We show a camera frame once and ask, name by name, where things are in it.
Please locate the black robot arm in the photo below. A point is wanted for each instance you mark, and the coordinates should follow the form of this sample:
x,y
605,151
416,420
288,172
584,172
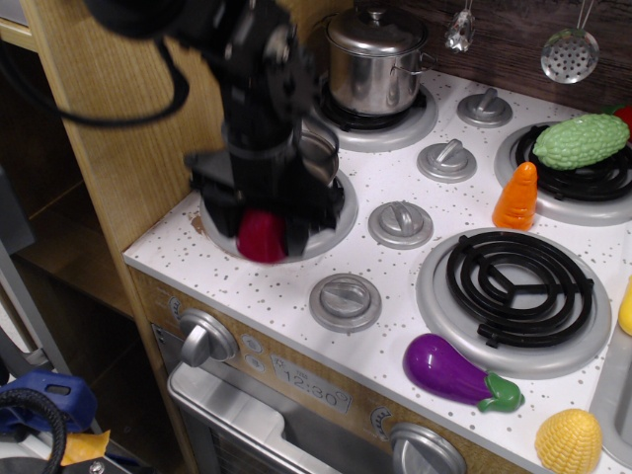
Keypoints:
x,y
268,82

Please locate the yellow tape piece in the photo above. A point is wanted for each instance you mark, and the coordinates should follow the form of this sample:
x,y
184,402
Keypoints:
x,y
84,447

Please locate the grey stove knob upper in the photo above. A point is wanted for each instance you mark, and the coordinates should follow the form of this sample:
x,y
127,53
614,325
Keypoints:
x,y
448,162

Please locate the hanging clear utensil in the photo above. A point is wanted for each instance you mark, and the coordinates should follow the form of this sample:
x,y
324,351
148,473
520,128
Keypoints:
x,y
460,32

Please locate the yellow toy at right edge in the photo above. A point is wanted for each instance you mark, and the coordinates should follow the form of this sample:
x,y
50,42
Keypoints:
x,y
624,317

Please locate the front left burner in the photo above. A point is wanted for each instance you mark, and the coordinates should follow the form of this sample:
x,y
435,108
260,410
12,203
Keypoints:
x,y
318,243

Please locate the grey stove knob front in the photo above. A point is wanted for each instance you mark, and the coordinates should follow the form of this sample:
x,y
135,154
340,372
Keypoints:
x,y
345,303

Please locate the back right burner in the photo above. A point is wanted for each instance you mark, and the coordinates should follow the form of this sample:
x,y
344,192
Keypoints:
x,y
596,195

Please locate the oven dial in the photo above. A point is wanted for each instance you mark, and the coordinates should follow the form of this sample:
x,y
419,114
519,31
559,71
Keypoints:
x,y
205,339
420,450

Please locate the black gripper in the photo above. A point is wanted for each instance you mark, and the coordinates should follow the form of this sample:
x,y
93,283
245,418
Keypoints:
x,y
229,185

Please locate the purple toy eggplant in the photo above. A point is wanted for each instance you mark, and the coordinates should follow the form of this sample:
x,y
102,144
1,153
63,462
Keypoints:
x,y
435,366

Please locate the oven clock display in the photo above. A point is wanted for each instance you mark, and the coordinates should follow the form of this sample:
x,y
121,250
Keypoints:
x,y
311,384

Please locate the grey stove knob back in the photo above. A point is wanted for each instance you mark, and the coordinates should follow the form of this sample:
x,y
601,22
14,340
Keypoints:
x,y
486,110

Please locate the green toy bitter gourd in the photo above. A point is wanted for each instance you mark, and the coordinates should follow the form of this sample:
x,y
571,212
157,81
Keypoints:
x,y
580,142

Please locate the red toy sweet potato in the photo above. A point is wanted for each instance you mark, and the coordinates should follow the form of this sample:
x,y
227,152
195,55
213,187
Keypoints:
x,y
260,237

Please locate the front right burner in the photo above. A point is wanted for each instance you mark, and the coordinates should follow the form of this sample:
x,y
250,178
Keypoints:
x,y
514,303

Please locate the blue clamp tool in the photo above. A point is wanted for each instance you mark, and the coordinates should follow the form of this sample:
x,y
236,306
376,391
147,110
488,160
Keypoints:
x,y
69,394

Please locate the yellow toy corn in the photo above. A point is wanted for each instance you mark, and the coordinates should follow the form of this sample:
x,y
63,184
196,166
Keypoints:
x,y
569,442

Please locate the orange toy carrot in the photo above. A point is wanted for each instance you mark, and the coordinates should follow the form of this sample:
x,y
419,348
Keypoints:
x,y
516,206

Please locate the burner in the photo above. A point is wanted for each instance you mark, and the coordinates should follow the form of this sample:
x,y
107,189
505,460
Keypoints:
x,y
514,303
318,243
381,133
596,195

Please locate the back left burner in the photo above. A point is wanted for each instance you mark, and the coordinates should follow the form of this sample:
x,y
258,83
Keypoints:
x,y
381,133

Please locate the hanging slotted spoon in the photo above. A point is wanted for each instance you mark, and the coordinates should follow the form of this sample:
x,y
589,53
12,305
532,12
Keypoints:
x,y
572,54

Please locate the steel pot with lid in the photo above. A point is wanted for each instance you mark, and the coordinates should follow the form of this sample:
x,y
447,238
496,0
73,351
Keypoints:
x,y
377,59

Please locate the grey stove knob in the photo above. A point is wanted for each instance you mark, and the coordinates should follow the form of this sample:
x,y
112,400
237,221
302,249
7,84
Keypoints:
x,y
486,110
448,162
345,303
400,225

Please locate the left oven dial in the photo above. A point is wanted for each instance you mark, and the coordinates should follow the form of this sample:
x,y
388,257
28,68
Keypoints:
x,y
205,339

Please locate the grey oven door handle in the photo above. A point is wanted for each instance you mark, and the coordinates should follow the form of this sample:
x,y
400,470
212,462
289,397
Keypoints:
x,y
234,412

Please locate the small steel pan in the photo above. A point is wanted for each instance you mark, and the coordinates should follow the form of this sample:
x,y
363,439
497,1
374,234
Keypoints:
x,y
319,152

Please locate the grey stove knob middle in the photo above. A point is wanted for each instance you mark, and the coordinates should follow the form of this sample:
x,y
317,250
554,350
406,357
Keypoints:
x,y
400,225

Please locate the right oven dial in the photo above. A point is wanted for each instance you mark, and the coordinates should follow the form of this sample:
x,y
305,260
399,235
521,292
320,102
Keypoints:
x,y
420,450

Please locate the red toy tomato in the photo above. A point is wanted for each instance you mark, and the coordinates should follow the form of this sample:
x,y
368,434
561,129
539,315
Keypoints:
x,y
623,114

